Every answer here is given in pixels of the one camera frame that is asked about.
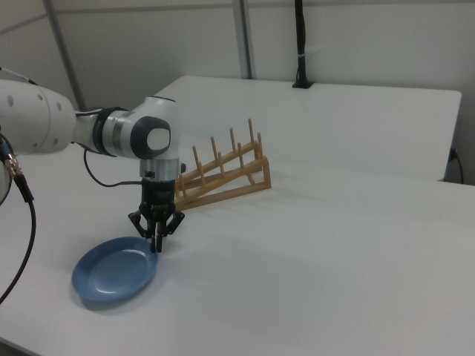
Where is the black camera stand pole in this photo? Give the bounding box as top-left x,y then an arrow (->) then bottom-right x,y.
292,0 -> 316,90

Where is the wooden plate rack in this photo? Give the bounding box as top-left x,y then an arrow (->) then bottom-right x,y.
173,117 -> 272,213

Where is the black and blue wall cable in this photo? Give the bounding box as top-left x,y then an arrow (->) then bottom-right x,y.
448,147 -> 465,183

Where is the blue round plate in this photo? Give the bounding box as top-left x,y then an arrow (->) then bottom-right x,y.
71,236 -> 160,302

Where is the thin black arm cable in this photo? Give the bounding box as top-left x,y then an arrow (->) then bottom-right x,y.
73,107 -> 145,187

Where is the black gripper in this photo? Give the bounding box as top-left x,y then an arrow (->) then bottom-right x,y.
128,179 -> 186,254

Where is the thick black cable with connector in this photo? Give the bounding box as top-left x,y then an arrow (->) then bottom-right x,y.
0,131 -> 38,304

